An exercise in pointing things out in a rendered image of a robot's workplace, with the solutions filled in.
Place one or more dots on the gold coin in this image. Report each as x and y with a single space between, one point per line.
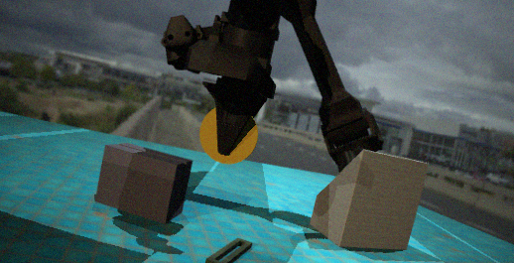
242 148

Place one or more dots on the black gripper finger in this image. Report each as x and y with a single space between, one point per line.
263 100
234 107

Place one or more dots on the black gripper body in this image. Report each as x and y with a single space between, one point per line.
243 56

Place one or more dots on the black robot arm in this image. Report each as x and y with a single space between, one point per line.
342 116

